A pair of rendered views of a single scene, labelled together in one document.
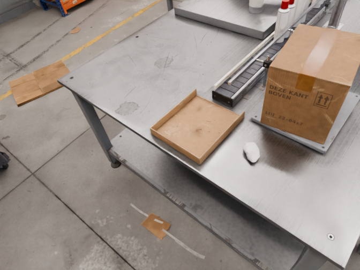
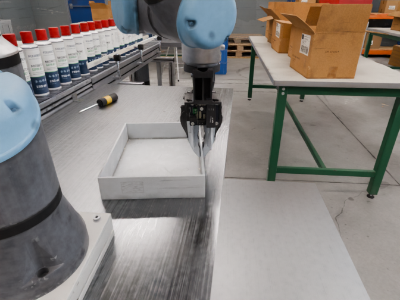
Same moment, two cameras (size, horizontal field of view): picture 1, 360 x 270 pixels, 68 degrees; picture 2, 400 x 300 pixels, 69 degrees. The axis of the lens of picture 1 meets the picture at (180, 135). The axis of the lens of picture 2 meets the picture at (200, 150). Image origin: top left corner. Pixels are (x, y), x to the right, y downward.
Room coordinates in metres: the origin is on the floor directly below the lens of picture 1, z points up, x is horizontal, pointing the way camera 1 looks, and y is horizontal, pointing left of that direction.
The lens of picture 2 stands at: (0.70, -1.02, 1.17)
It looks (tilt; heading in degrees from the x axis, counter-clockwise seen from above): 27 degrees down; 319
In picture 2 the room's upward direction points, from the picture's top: straight up
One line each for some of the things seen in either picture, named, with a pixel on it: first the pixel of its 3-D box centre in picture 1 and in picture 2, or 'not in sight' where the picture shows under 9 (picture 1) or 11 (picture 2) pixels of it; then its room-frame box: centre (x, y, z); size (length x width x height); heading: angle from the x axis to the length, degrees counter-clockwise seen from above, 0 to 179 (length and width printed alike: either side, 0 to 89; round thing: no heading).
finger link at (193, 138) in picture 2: not in sight; (193, 141); (1.14, -1.39, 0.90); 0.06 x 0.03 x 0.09; 141
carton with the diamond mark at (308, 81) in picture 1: (310, 82); not in sight; (0.73, -0.51, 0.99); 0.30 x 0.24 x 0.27; 139
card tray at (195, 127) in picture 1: (197, 122); not in sight; (0.76, -0.08, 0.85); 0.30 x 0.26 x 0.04; 131
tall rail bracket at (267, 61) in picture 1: (261, 70); not in sight; (0.95, -0.41, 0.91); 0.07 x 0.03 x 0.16; 41
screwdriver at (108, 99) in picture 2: not in sight; (98, 103); (1.68, -1.40, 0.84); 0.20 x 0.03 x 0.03; 117
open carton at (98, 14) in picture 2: not in sight; (102, 11); (6.56, -3.65, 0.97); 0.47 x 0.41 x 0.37; 130
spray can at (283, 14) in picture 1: (282, 21); not in sight; (1.20, -0.58, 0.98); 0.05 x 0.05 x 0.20
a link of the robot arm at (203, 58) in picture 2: not in sight; (203, 52); (1.13, -1.40, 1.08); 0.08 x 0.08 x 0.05
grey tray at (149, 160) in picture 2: not in sight; (158, 154); (1.21, -1.34, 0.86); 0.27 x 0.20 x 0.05; 141
